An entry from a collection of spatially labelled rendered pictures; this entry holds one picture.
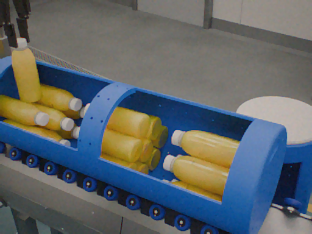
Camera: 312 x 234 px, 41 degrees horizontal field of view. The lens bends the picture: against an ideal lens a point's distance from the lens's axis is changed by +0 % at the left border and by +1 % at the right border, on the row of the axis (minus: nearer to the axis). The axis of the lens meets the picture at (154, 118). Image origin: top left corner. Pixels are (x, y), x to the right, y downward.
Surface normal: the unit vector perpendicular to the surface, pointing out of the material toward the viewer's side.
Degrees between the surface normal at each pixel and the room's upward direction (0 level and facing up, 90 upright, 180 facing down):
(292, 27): 90
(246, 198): 68
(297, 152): 90
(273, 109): 0
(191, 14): 90
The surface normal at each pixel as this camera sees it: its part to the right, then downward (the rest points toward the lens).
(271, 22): -0.66, 0.41
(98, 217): -0.48, 0.16
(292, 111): -0.02, -0.84
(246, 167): -0.37, -0.27
